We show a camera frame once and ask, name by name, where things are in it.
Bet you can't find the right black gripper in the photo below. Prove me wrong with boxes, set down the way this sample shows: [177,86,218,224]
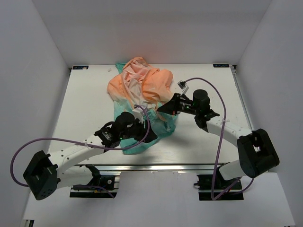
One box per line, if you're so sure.
[158,93,199,116]

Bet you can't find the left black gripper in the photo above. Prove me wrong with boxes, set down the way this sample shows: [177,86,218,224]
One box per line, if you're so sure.
[120,117,158,143]

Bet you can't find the orange and teal jacket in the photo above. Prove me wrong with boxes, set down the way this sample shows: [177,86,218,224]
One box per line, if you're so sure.
[107,57,177,155]

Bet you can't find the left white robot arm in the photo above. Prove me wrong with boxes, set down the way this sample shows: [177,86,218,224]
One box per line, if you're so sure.
[23,112,158,201]

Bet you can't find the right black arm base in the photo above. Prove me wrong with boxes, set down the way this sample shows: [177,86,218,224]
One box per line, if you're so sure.
[193,175,244,201]

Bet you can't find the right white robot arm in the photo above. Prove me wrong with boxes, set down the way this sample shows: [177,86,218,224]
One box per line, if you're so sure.
[158,89,280,189]

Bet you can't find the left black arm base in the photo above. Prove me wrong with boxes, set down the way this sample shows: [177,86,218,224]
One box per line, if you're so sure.
[70,164,120,199]

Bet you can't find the right blue table label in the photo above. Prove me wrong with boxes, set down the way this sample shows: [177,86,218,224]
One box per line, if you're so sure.
[213,63,230,68]

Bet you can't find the blue table label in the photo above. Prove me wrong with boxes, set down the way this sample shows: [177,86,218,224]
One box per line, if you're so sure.
[213,63,230,68]
[72,65,89,70]

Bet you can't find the left blue table label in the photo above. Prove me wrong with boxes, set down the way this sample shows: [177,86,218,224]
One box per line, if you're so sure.
[72,65,89,70]

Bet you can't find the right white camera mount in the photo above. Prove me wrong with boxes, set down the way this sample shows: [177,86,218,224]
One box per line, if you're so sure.
[178,80,189,95]

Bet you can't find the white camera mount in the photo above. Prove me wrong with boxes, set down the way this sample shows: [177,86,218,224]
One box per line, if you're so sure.
[178,80,189,95]
[132,106,150,123]

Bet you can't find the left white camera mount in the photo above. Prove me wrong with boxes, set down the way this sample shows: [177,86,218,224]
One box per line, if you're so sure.
[132,106,150,123]

